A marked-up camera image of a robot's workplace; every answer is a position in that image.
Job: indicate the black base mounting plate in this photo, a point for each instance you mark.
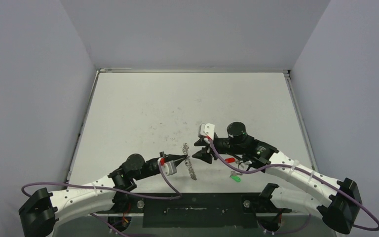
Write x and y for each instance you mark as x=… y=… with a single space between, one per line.
x=199 y=210

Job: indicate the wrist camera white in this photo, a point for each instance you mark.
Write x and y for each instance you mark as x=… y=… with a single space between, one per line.
x=206 y=130
x=166 y=168

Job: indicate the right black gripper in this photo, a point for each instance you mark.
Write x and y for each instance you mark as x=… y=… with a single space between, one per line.
x=209 y=147

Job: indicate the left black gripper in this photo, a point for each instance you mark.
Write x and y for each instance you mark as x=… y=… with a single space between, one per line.
x=178 y=159

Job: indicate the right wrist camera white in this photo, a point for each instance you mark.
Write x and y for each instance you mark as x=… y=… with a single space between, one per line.
x=206 y=130

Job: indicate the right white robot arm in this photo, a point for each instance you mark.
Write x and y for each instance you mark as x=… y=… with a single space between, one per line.
x=336 y=202

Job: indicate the key with red tag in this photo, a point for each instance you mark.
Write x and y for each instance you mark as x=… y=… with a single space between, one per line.
x=233 y=160

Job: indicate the silver keyring disc with rings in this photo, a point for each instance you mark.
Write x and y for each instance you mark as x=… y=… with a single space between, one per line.
x=187 y=162

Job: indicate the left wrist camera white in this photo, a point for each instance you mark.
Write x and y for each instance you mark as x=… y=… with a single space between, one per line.
x=166 y=168

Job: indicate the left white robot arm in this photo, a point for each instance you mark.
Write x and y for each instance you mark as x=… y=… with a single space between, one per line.
x=44 y=210

